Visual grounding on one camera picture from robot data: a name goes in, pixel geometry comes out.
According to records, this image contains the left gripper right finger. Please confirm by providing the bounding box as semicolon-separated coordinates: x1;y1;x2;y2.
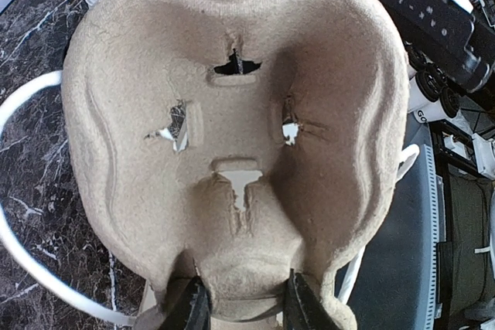
282;270;339;330

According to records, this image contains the brown paper bag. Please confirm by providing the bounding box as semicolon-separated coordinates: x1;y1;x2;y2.
0;70;421;330

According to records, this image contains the white slotted cable duct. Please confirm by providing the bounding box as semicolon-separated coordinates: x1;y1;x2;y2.
422;145;442;329

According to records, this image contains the white paper coffee cup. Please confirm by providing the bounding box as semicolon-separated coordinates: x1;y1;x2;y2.
408;70;460;123

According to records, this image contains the black plastic cup lid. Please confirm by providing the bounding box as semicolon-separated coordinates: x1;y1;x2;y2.
405;43;463;118

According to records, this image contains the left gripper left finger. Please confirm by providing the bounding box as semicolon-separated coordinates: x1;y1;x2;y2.
159;275;211;330

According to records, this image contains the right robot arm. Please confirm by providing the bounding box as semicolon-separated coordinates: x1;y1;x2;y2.
430;121;494;329

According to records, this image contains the brown pulp cup carrier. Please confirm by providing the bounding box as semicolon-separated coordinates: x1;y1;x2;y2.
61;0;409;329

